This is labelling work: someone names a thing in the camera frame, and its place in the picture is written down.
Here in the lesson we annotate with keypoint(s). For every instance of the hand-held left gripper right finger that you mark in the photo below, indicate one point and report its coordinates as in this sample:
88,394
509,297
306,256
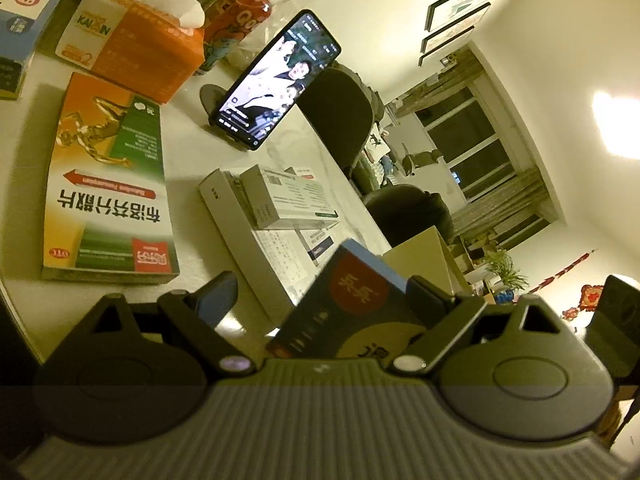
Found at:
425,296

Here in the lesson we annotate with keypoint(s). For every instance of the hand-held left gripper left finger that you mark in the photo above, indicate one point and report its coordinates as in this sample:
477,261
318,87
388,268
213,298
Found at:
220,296

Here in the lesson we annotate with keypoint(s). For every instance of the beige cardboard storage box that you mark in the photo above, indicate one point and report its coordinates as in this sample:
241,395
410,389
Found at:
425,255

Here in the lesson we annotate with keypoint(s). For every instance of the blue box red circle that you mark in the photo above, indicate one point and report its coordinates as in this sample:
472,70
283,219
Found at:
340,320

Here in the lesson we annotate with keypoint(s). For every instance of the white teal medicine box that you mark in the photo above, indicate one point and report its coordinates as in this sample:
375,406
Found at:
290,200

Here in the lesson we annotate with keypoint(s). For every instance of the orange green medicine box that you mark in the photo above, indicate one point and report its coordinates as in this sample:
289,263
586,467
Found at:
110,200

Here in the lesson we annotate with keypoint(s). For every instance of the white marble desktop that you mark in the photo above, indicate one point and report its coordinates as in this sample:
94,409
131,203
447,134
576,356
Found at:
185,160

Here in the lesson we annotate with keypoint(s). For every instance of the long white medicine box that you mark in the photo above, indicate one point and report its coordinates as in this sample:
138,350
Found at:
270,260

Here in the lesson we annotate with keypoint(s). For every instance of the green potted plant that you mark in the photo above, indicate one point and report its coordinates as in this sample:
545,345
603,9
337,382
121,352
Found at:
505,275

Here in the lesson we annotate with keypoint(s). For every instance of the dark round-backed chair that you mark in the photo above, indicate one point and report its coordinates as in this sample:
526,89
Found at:
410,210

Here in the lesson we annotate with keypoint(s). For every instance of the white blue-striped small box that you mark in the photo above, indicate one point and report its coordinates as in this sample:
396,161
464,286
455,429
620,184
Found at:
315,247

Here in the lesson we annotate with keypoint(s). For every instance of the grey patterned curtain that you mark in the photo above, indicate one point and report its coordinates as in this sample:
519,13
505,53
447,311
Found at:
505,205
440,75

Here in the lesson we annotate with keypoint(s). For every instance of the grey office chair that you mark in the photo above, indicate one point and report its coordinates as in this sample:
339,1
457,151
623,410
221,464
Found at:
422,160

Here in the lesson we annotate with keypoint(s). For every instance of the large dark window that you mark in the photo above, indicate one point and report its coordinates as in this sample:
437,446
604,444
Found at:
470,145

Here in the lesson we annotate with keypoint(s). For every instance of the white printed pillow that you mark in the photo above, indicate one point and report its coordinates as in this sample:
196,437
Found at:
378,145

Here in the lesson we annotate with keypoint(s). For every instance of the black round phone stand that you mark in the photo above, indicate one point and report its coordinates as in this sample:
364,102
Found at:
212,100

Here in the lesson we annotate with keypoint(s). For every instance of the dark armchair with legs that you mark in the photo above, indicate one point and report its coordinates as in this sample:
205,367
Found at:
335,110

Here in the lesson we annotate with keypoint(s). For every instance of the black smartphone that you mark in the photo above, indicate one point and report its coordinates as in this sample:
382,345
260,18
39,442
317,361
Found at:
275,80

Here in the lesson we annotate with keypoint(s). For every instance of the black framed pale picture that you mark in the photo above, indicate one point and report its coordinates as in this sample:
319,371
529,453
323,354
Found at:
445,46

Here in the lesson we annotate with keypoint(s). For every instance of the orange white open box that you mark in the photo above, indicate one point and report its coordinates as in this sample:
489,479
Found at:
145,45

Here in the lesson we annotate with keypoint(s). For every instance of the black framed pink picture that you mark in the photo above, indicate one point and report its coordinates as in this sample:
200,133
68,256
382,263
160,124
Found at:
455,27

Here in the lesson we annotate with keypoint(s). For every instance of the clear bottle red label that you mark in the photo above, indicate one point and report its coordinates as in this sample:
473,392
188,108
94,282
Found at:
240,15

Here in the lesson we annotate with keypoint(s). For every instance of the light blue printed box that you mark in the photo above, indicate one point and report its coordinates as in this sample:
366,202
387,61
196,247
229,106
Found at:
25,15

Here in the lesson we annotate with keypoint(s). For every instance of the red knot wall decoration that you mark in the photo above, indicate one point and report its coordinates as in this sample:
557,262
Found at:
585,300

